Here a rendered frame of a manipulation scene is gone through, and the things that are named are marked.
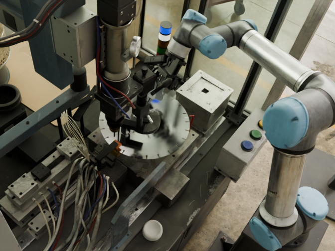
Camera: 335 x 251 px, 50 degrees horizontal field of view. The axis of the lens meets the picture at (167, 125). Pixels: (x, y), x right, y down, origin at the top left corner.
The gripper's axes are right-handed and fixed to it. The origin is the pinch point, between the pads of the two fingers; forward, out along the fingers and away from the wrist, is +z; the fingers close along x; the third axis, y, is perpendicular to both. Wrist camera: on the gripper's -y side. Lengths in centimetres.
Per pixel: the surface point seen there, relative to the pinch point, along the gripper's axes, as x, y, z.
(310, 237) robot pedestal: 50, 60, 13
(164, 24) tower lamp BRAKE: 1.9, -14.0, -24.7
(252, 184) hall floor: 117, -5, 47
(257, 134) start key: 36.8, 24.5, -6.3
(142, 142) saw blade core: -4.7, 13.9, 10.1
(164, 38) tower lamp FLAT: 4.0, -12.6, -20.2
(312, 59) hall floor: 220, -84, -30
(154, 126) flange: 0.2, 10.4, 5.3
